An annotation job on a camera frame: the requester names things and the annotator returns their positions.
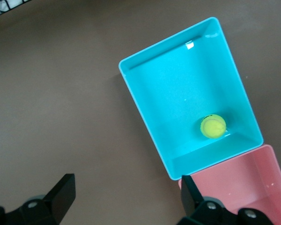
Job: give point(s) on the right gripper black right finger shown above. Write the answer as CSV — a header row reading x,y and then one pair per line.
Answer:
x,y
192,201

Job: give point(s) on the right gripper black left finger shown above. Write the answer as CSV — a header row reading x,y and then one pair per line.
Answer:
x,y
61,199

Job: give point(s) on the yellow-green tennis ball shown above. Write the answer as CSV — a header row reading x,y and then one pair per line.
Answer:
x,y
213,127

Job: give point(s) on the pink plastic bin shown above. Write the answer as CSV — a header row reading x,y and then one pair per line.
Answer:
x,y
248,178

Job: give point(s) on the blue plastic bin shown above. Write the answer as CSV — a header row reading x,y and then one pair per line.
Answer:
x,y
178,93

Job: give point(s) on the brown table cover sheet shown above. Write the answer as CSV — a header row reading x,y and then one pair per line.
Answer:
x,y
61,93

